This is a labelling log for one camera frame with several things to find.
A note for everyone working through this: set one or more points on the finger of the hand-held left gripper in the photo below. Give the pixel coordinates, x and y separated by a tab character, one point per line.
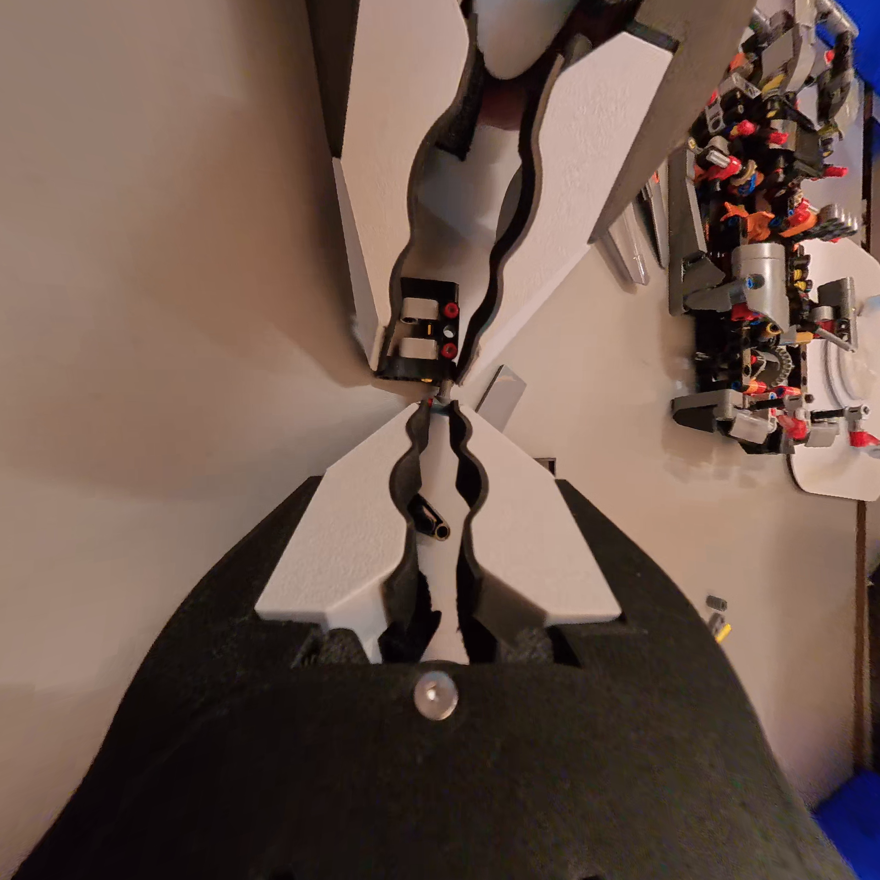
392	102
591	137

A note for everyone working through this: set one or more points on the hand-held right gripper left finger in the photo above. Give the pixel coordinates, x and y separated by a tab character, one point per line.
336	542

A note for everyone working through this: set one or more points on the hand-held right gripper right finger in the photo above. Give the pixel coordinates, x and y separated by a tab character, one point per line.
543	542

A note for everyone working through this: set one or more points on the grey lego axle connector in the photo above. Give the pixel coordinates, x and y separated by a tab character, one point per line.
443	392

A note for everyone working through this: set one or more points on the black lego frame assembly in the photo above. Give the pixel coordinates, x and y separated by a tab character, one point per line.
426	287

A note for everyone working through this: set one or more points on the black three-hole lego plate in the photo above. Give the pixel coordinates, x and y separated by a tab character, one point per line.
548	462

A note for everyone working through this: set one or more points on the black curved lego beam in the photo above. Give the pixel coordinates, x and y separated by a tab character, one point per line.
429	518

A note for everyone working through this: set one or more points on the grey flat lego tile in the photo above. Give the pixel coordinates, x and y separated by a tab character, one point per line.
502	395

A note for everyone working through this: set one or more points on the pile of loose lego pieces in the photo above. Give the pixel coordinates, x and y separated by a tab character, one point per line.
717	603

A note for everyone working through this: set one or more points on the partly built lego car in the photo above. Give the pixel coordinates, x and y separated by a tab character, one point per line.
756	274

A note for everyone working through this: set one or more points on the white rounded board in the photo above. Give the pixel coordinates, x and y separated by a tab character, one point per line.
832	474

